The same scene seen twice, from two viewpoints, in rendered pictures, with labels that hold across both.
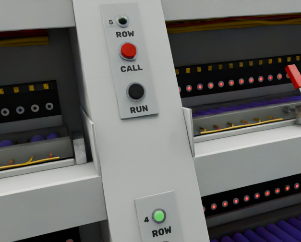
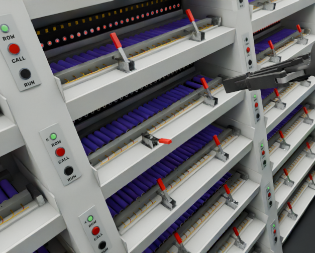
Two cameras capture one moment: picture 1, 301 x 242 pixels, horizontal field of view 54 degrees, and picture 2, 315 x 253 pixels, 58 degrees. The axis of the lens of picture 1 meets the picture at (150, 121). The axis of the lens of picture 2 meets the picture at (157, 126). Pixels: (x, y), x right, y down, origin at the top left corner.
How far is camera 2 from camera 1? 0.88 m
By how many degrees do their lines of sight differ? 36
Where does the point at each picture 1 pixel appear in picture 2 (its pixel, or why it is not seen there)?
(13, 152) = (211, 85)
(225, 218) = not seen: hidden behind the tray
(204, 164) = not seen: hidden behind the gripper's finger
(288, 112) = (264, 55)
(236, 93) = not seen: hidden behind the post
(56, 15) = (231, 40)
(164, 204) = (255, 93)
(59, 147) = (219, 81)
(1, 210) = (230, 101)
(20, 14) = (225, 42)
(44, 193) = (236, 95)
